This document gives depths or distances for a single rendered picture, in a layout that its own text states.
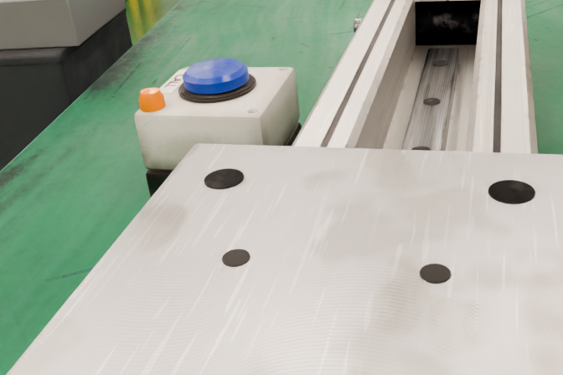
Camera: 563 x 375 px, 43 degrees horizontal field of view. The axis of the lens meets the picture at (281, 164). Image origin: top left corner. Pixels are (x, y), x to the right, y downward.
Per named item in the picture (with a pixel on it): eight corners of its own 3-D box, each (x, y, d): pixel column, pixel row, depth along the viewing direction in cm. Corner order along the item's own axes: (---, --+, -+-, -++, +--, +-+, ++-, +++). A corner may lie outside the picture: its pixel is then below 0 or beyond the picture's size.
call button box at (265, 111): (196, 144, 51) (182, 60, 48) (328, 148, 48) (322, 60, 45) (149, 202, 44) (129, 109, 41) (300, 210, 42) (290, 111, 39)
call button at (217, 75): (200, 84, 46) (195, 55, 45) (259, 84, 45) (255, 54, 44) (177, 110, 43) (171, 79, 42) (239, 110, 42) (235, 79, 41)
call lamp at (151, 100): (147, 101, 43) (142, 83, 42) (169, 102, 43) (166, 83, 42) (136, 111, 42) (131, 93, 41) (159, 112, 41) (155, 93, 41)
